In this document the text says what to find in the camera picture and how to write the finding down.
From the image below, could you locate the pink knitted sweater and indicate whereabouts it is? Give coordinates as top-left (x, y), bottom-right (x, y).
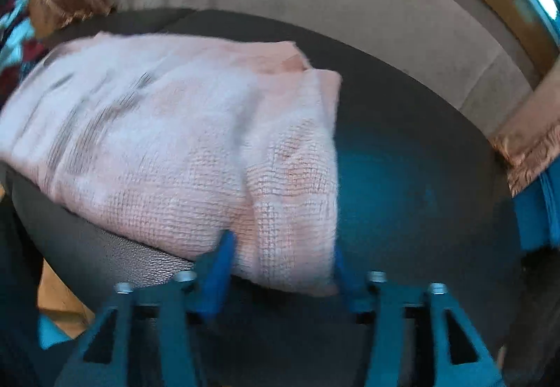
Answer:
top-left (1, 33), bottom-right (342, 294)

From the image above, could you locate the blue fabric item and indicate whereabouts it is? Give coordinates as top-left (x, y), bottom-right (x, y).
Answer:
top-left (513, 160), bottom-right (560, 252)

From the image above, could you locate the right brown patterned curtain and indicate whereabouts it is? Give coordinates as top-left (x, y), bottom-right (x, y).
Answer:
top-left (491, 72), bottom-right (559, 197)

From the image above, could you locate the pile of colourful clothes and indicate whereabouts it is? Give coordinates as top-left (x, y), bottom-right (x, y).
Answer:
top-left (0, 0), bottom-right (48, 106)

